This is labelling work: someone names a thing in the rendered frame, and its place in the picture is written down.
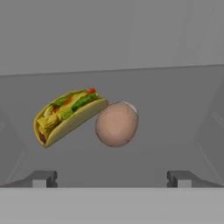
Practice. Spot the brown egg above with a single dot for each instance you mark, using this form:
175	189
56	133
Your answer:
116	124

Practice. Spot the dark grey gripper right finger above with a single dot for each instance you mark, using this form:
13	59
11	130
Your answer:
180	176

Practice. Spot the yellow taco with filling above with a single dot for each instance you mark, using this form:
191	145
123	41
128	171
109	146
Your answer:
64	116

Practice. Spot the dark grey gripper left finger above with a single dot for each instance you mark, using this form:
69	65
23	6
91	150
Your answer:
43	176

